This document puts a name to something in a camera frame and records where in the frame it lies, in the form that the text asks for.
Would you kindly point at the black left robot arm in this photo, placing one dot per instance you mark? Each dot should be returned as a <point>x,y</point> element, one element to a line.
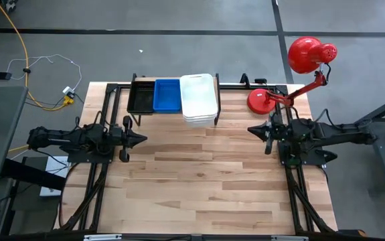
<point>61,139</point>

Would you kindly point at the black slotted plastic basket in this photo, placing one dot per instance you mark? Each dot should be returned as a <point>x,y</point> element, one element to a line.
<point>138,112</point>
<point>141,97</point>

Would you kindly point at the blue slotted plastic basket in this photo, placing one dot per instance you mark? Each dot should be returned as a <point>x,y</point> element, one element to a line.
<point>167,95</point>
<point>167,111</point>

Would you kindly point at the small black device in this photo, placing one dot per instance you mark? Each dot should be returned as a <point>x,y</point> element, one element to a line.
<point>260,80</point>

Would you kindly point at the yellow plug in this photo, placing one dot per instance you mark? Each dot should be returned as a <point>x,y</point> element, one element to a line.
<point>69,99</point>

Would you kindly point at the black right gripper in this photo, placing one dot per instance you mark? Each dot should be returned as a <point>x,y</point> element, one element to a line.
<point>279,134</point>

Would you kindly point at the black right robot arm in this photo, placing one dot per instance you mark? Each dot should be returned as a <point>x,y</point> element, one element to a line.
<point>329,134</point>

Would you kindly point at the silver metal bracket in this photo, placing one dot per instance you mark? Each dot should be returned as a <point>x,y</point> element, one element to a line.
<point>289,238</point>
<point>101,238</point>

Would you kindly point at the white plastic bin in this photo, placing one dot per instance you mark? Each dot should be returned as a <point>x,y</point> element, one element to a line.
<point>200,124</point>
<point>199,97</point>

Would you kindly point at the white power adapter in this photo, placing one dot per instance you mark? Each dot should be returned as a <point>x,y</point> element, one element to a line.
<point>68,90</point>

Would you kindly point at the red desk lamp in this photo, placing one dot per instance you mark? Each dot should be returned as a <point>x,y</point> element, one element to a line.
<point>307,55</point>

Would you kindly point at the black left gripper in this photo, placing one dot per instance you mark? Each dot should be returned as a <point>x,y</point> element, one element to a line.
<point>120,137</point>

